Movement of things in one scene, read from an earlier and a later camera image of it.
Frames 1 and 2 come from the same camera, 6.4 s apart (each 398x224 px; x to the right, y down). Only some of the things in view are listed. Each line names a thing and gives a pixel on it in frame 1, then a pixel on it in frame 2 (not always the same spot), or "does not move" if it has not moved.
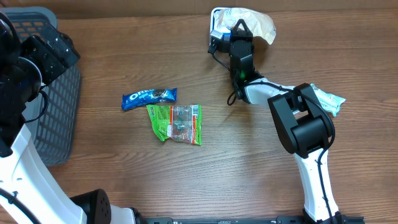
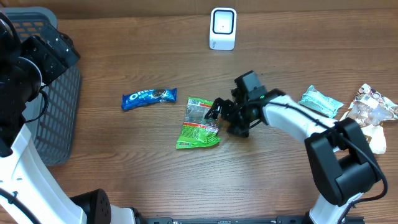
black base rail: [277, 219] does not move
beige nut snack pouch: [260, 25] to [369, 109]
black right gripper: [245, 27] to [242, 129]
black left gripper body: [48, 62] does not move
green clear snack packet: [180, 122] to [198, 130]
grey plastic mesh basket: [52, 117] does not move
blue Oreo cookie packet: [148, 96] does not move
